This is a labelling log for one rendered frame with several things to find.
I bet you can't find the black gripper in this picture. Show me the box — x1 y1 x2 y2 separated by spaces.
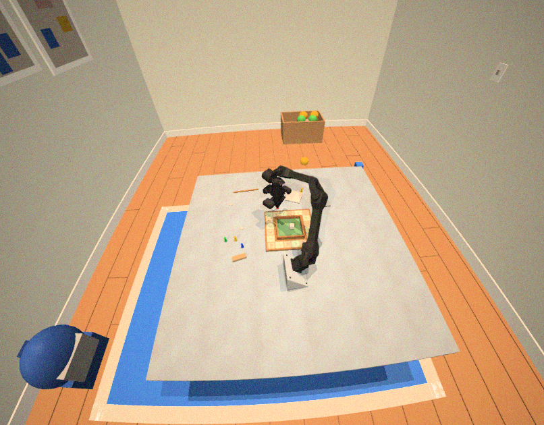
263 186 292 209

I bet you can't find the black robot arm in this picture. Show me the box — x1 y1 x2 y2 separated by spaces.
262 165 328 273

